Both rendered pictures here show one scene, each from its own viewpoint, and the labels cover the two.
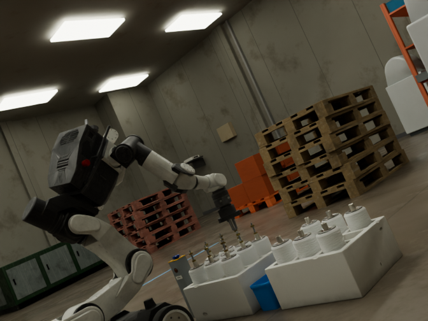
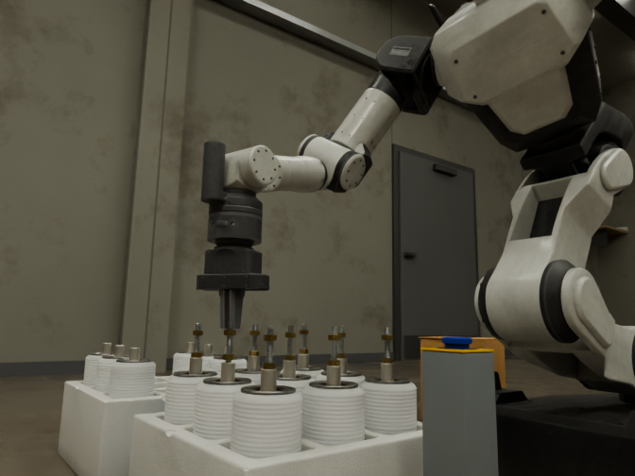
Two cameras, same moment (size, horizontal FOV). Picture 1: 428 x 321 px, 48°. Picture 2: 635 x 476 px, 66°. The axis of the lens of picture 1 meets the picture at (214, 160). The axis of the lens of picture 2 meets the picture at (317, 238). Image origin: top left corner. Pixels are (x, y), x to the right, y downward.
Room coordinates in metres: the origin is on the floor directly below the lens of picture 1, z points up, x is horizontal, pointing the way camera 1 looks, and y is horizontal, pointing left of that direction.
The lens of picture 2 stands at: (3.25, 0.30, 0.35)
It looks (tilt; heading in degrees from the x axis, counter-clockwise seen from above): 10 degrees up; 189
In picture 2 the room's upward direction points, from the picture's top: 1 degrees clockwise
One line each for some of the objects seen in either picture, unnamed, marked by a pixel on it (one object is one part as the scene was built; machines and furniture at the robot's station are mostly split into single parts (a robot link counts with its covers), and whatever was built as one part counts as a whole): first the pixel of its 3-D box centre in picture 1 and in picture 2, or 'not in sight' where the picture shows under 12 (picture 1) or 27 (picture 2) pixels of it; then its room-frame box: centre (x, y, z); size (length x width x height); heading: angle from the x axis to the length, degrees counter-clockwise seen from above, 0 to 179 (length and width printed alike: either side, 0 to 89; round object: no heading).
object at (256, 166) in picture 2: (216, 187); (234, 182); (2.50, 0.05, 0.57); 0.11 x 0.11 x 0.11; 62
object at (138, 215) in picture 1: (153, 221); not in sight; (8.77, 1.45, 0.46); 1.29 x 0.90 x 0.92; 138
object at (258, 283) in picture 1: (282, 283); not in sight; (2.18, -0.06, 0.06); 0.30 x 0.11 x 0.12; 136
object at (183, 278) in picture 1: (188, 286); (460, 471); (2.54, 0.39, 0.16); 0.07 x 0.07 x 0.31; 47
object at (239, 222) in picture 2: (225, 207); (234, 253); (2.48, 0.04, 0.45); 0.13 x 0.10 x 0.12; 80
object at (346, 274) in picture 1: (333, 262); (161, 421); (2.02, -0.28, 0.09); 0.39 x 0.39 x 0.18; 46
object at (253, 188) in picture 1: (268, 176); not in sight; (7.62, -0.69, 0.39); 1.32 x 0.96 x 0.78; 137
